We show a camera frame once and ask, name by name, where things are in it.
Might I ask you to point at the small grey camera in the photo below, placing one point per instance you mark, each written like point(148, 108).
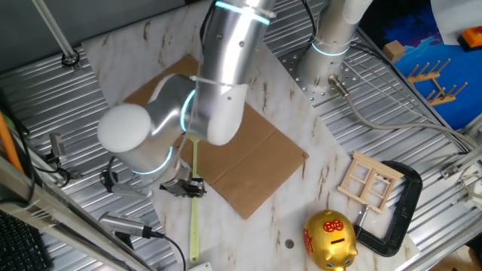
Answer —
point(57, 145)

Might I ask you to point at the orange pole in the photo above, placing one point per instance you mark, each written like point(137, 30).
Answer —
point(7, 143)

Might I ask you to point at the white paper sheet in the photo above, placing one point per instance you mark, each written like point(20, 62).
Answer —
point(459, 19)

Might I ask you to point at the small wooden window frame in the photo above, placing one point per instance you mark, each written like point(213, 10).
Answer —
point(370, 183)

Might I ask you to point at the black C-clamp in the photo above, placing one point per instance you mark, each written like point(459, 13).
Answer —
point(408, 203)

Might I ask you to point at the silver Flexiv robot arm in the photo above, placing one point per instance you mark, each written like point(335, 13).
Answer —
point(229, 49)

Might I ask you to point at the blue patterned mat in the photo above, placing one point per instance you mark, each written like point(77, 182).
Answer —
point(425, 41)

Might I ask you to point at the orange emergency stop button box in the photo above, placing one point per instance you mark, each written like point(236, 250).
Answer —
point(472, 37)

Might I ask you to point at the aluminium frame beam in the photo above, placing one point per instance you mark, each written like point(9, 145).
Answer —
point(56, 214)

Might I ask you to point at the small metal corner bracket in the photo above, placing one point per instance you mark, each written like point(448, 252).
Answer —
point(450, 171)

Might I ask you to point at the wooden peg rack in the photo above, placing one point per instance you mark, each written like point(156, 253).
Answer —
point(423, 78)
point(440, 100)

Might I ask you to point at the gold piggy bank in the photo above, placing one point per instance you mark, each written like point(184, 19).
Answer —
point(329, 241)

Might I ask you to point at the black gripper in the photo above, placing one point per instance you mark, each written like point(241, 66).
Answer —
point(177, 186)

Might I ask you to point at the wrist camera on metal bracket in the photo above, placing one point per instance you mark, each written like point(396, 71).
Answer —
point(130, 191)

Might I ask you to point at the light green plastic flyswatter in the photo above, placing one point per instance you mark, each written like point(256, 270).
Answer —
point(194, 233)

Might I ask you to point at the slanted aluminium pole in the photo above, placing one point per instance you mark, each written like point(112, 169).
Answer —
point(56, 34)

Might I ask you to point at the silver depth camera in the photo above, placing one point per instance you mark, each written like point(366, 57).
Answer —
point(124, 224)

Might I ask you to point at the brown cardboard sheet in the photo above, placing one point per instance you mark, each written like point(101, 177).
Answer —
point(256, 162)

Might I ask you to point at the black keyboard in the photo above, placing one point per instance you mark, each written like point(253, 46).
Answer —
point(19, 248)

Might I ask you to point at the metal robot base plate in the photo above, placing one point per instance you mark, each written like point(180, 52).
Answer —
point(352, 77)

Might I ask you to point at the plain wooden cube block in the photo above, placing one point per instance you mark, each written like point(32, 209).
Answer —
point(394, 50)

